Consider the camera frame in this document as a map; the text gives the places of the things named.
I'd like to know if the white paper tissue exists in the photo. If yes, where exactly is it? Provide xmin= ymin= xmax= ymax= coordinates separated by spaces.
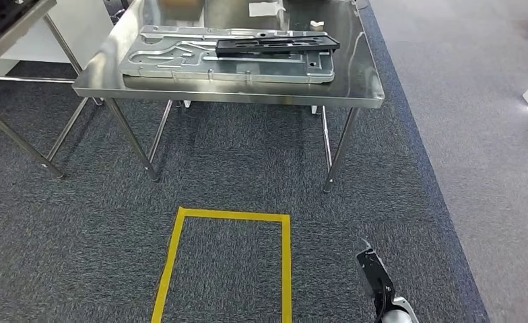
xmin=248 ymin=1 xmax=287 ymax=17

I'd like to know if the black plastic frame part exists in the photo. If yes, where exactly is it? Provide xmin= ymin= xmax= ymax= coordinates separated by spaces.
xmin=215 ymin=34 xmax=341 ymax=59

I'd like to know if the steel workbench table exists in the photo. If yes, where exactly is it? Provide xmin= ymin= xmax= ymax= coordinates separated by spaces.
xmin=72 ymin=0 xmax=385 ymax=193

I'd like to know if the steel side table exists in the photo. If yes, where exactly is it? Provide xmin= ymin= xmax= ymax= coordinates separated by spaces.
xmin=0 ymin=0 xmax=104 ymax=180

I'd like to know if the black tray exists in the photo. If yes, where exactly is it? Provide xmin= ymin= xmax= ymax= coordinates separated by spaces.
xmin=0 ymin=0 xmax=40 ymax=40

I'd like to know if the aluminium grooved fixture plate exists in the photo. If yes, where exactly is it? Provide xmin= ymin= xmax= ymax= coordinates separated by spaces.
xmin=119 ymin=25 xmax=336 ymax=85

